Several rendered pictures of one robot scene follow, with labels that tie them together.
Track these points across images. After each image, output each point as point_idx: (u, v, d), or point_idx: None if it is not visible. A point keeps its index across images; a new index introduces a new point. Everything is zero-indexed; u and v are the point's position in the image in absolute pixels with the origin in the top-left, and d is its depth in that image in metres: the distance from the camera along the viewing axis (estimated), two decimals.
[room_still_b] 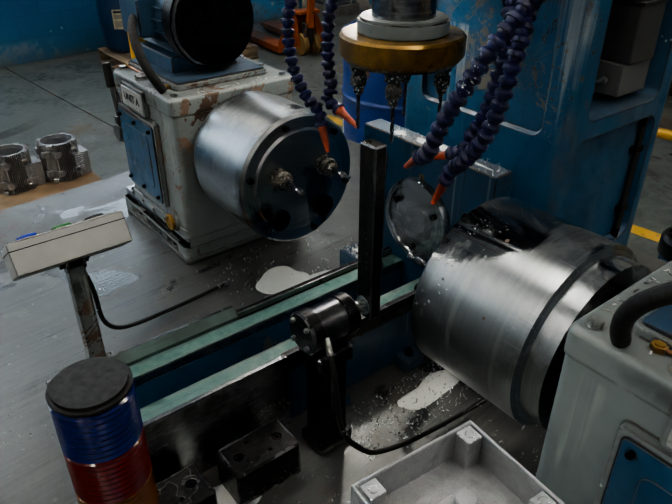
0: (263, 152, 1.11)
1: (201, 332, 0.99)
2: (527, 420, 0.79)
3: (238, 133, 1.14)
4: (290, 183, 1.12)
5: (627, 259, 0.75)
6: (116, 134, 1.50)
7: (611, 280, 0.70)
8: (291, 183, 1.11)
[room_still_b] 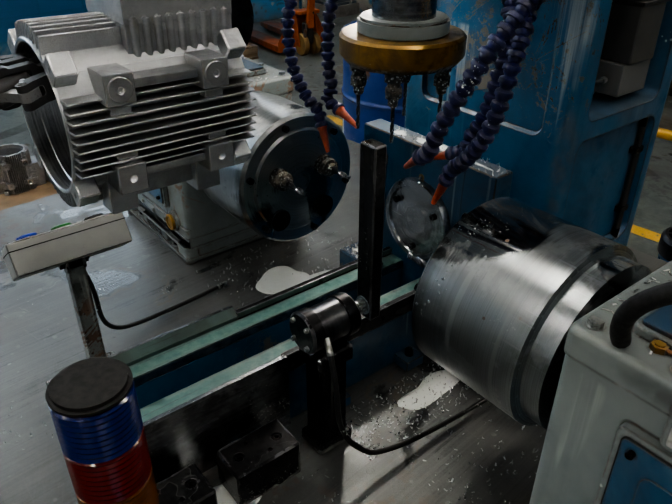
0: (263, 152, 1.11)
1: (201, 332, 0.99)
2: (527, 420, 0.79)
3: None
4: (290, 183, 1.12)
5: (627, 259, 0.75)
6: None
7: (611, 280, 0.70)
8: (291, 183, 1.11)
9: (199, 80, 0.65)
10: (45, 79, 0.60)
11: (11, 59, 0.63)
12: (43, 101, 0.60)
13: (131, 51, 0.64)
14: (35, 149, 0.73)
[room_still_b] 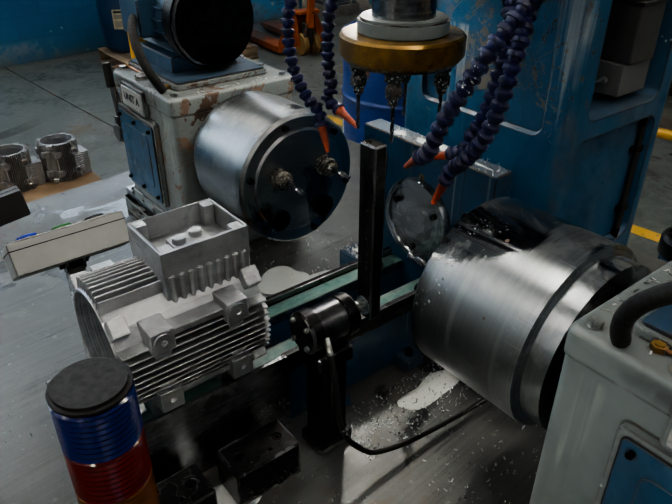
0: (263, 152, 1.11)
1: None
2: (527, 420, 0.79)
3: (238, 133, 1.14)
4: (290, 183, 1.12)
5: (627, 259, 0.75)
6: (116, 134, 1.50)
7: (611, 280, 0.70)
8: (291, 183, 1.11)
9: (224, 316, 0.81)
10: None
11: None
12: None
13: (170, 299, 0.79)
14: (89, 356, 0.88)
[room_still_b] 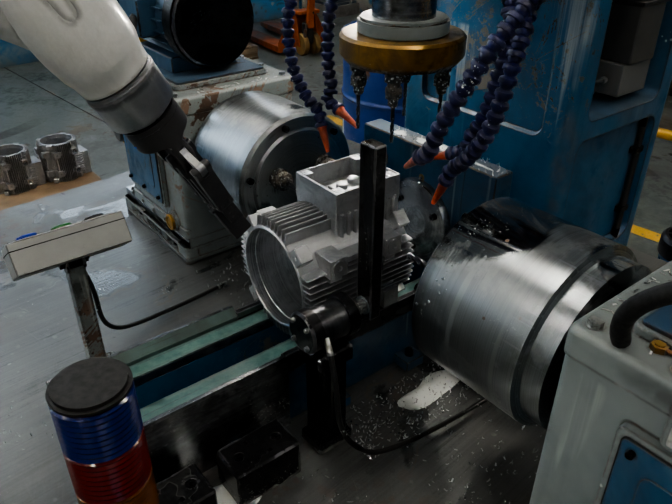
0: (263, 152, 1.11)
1: (201, 332, 0.99)
2: (527, 420, 0.79)
3: (238, 133, 1.14)
4: (290, 183, 1.12)
5: (627, 259, 0.75)
6: (116, 134, 1.50)
7: (611, 280, 0.70)
8: (291, 183, 1.11)
9: (382, 251, 0.94)
10: (212, 174, 0.82)
11: None
12: (200, 179, 0.81)
13: (338, 234, 0.93)
14: (254, 289, 1.02)
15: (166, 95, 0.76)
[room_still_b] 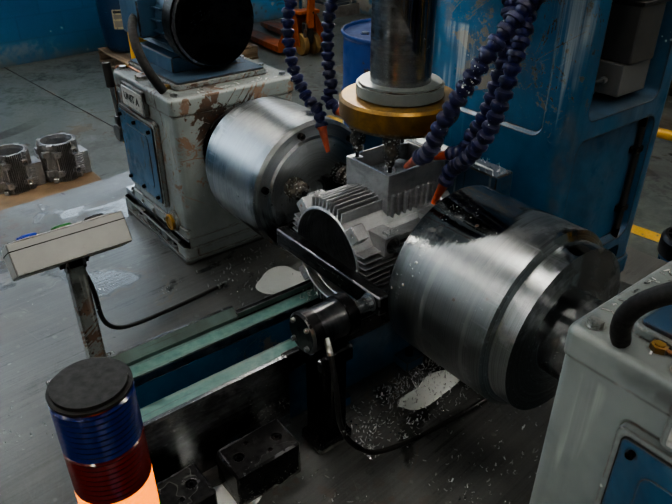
0: (278, 160, 1.08)
1: (201, 332, 0.99)
2: (497, 399, 0.82)
3: (252, 141, 1.10)
4: (306, 192, 1.08)
5: (591, 243, 0.78)
6: (116, 134, 1.50)
7: (574, 262, 0.74)
8: (307, 192, 1.08)
9: None
10: None
11: None
12: None
13: (389, 214, 0.98)
14: (304, 268, 1.07)
15: None
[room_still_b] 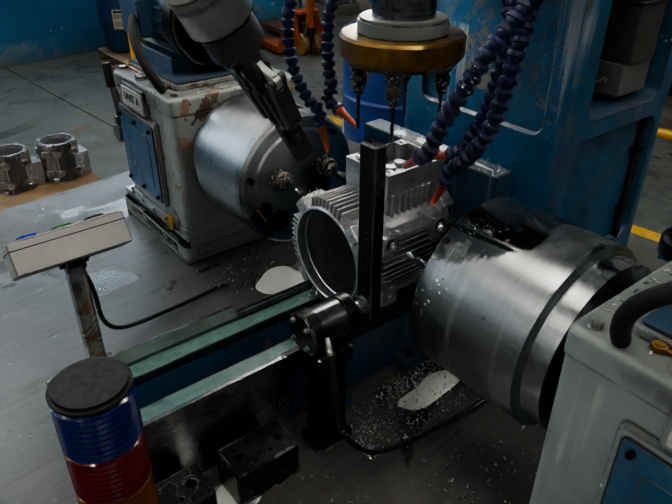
0: (263, 152, 1.11)
1: (201, 332, 0.99)
2: (527, 420, 0.79)
3: (238, 133, 1.14)
4: (290, 183, 1.12)
5: (627, 259, 0.75)
6: (116, 134, 1.50)
7: (611, 280, 0.70)
8: (291, 183, 1.11)
9: (429, 230, 1.00)
10: (286, 88, 0.84)
11: None
12: (275, 92, 0.83)
13: (388, 214, 0.98)
14: (304, 268, 1.07)
15: (248, 4, 0.77)
